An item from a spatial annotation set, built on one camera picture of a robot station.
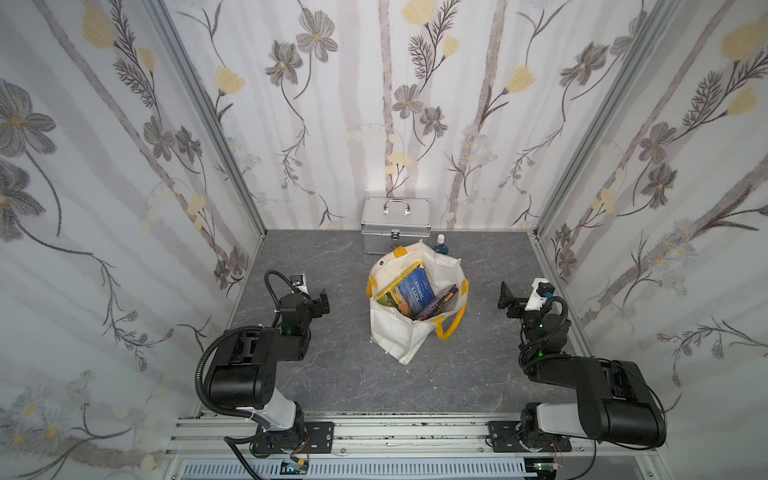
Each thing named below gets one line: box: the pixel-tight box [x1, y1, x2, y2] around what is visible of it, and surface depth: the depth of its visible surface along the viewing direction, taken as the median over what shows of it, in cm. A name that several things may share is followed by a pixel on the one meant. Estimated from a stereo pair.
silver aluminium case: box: [361, 196, 432, 255], surface depth 108 cm
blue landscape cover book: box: [377, 261, 435, 319], surface depth 95 cm
